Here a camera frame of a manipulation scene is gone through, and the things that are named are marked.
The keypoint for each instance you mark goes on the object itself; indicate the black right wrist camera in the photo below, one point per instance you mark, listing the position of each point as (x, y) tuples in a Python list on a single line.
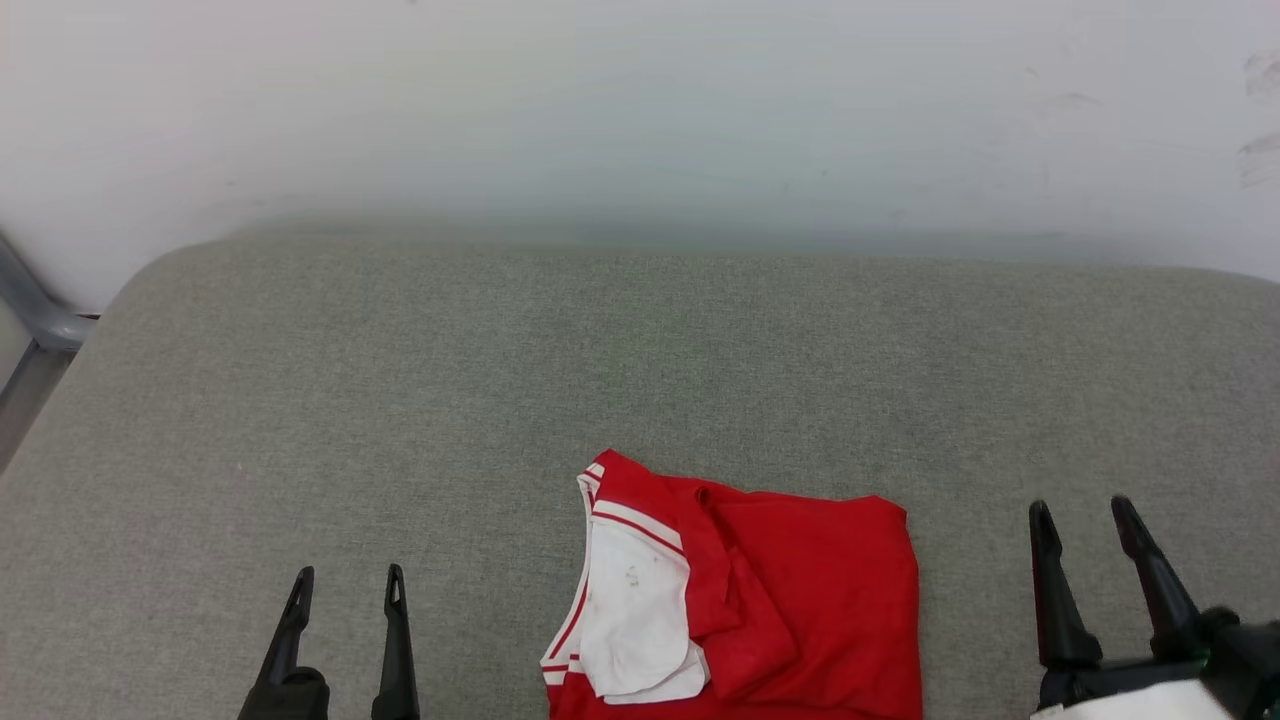
[(1250, 655)]

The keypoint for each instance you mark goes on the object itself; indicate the red and white garment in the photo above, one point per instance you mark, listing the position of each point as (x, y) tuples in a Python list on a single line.
[(800, 600)]

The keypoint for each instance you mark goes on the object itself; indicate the grey metal frame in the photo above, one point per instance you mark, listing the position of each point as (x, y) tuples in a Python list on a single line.
[(35, 320)]

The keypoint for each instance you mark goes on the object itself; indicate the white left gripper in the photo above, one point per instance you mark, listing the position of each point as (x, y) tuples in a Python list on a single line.
[(285, 698)]

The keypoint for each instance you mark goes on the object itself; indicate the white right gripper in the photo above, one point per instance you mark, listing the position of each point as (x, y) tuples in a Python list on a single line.
[(1130, 695)]

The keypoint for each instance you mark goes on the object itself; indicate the grey fabric sofa cushion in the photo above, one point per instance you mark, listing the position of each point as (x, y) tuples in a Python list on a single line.
[(600, 380)]

